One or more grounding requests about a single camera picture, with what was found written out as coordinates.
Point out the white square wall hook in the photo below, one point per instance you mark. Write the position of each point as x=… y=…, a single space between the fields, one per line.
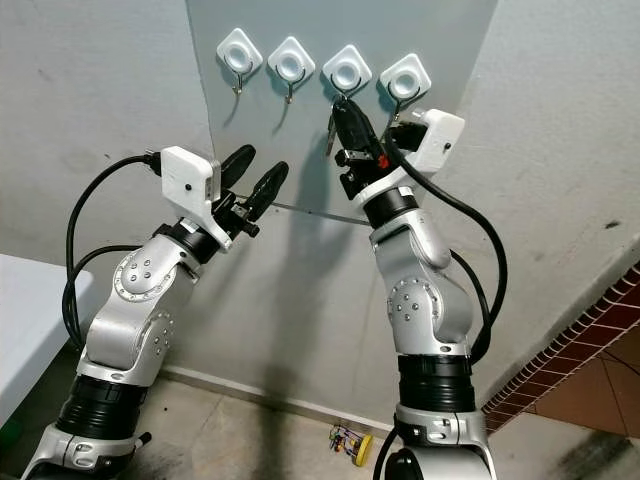
x=239 y=52
x=347 y=70
x=292 y=62
x=405 y=76

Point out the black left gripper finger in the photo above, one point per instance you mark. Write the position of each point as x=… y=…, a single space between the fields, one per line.
x=265 y=188
x=237 y=165

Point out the small yellow wheeled toy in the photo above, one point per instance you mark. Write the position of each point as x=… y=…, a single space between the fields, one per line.
x=360 y=448

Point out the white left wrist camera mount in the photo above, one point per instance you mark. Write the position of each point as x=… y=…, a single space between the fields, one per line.
x=188 y=185

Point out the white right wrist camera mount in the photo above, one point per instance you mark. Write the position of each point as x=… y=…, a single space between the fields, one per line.
x=432 y=140

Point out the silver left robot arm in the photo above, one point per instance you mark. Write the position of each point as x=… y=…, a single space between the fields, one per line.
x=125 y=320

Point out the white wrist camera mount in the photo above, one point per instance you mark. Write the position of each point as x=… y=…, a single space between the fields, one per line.
x=432 y=140
x=188 y=185

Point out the bunch of keys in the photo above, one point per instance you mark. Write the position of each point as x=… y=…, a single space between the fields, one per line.
x=330 y=135

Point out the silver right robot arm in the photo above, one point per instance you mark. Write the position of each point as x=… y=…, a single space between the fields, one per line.
x=430 y=310

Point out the white folding table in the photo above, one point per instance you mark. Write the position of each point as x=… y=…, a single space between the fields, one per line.
x=25 y=330

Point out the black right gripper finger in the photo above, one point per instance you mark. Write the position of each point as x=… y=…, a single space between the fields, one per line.
x=365 y=133
x=347 y=130

